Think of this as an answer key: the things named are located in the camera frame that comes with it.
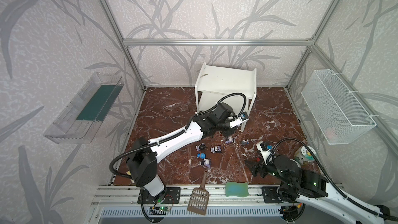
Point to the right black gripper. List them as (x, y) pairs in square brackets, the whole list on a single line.
[(257, 166)]

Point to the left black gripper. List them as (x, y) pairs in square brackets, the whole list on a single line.
[(228, 129)]

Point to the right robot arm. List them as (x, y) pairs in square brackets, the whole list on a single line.
[(309, 188)]

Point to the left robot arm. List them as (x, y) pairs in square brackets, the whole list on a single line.
[(140, 163)]

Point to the white two-tier metal shelf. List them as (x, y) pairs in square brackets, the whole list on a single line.
[(215, 82)]

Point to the purple dress Kuromi figure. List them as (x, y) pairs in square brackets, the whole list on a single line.
[(229, 140)]

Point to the purple bat Kuromi figure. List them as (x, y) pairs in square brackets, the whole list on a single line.
[(216, 149)]

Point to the black Kuromi figure lying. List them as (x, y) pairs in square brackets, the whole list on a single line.
[(201, 147)]

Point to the green wavy sponge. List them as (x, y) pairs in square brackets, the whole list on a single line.
[(234, 189)]

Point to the blue cup toy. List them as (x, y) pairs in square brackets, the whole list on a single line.
[(201, 155)]

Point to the purple striped Kuromi figure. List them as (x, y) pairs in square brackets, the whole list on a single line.
[(206, 163)]

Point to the round tape roll cartoon label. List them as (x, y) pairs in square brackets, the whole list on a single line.
[(303, 156)]

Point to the brown plastic litter scoop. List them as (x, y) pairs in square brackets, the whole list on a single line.
[(199, 199)]

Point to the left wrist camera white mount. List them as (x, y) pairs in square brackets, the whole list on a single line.
[(239, 120)]

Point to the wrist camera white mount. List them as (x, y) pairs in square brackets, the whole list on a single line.
[(267, 152), (239, 120)]

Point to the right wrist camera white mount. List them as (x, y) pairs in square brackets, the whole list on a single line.
[(267, 152)]

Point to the white wire mesh basket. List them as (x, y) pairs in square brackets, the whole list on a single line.
[(340, 116)]

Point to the clear plastic wall tray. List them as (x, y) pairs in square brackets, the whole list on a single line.
[(82, 118)]

